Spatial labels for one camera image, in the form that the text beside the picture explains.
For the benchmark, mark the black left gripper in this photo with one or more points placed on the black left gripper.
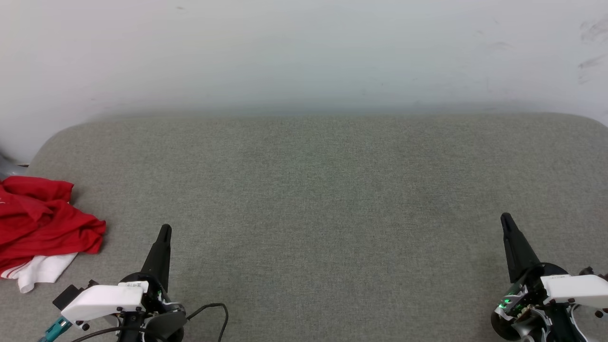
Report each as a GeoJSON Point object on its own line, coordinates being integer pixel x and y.
{"type": "Point", "coordinates": [152, 297]}

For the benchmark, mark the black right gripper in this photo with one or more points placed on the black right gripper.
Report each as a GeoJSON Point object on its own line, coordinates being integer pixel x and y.
{"type": "Point", "coordinates": [529, 294]}

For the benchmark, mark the red and white jersey shirt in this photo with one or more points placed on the red and white jersey shirt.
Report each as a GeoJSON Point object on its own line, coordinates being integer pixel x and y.
{"type": "Point", "coordinates": [42, 223]}

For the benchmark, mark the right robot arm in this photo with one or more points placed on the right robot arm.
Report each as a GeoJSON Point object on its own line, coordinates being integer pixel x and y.
{"type": "Point", "coordinates": [558, 327]}

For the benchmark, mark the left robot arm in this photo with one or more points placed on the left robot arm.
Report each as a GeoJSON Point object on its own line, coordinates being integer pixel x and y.
{"type": "Point", "coordinates": [164, 327]}

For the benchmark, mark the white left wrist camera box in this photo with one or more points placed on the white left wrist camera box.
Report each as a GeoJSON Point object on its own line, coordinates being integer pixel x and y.
{"type": "Point", "coordinates": [102, 301]}

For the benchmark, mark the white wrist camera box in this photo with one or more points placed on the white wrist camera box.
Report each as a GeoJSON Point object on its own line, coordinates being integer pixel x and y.
{"type": "Point", "coordinates": [102, 301]}
{"type": "Point", "coordinates": [577, 289]}

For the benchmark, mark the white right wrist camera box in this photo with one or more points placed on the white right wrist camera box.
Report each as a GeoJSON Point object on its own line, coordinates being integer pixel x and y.
{"type": "Point", "coordinates": [577, 289]}

